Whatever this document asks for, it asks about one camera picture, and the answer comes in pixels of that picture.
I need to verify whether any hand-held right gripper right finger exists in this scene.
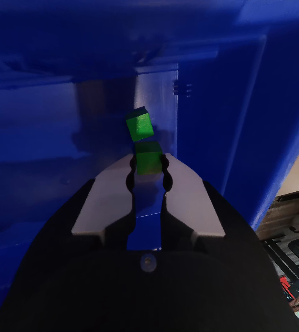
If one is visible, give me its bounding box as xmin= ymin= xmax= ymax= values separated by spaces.
xmin=161 ymin=153 xmax=226 ymax=250

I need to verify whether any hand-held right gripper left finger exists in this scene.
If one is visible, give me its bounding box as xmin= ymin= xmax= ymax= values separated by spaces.
xmin=71 ymin=153 xmax=137 ymax=250

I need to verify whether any green wooden cube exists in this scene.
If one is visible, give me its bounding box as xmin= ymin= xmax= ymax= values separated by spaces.
xmin=125 ymin=106 xmax=155 ymax=142
xmin=135 ymin=141 xmax=163 ymax=175

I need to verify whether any blue plastic bin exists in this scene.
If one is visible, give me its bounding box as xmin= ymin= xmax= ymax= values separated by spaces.
xmin=0 ymin=0 xmax=299 ymax=322

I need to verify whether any red object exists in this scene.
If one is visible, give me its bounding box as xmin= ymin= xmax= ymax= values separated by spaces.
xmin=279 ymin=276 xmax=295 ymax=299

